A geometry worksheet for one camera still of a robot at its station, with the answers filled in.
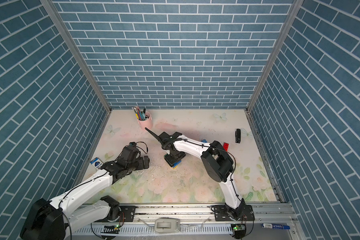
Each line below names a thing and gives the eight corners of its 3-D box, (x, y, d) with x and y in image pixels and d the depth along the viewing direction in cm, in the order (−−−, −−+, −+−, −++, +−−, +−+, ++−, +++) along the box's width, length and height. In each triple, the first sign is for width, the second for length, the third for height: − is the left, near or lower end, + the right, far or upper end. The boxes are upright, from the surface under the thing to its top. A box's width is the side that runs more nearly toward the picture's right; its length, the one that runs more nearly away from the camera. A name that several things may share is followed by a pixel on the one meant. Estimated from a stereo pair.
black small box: (235, 143, 104) (236, 140, 101) (235, 131, 110) (236, 128, 107) (239, 143, 103) (241, 140, 100) (239, 131, 110) (240, 128, 107)
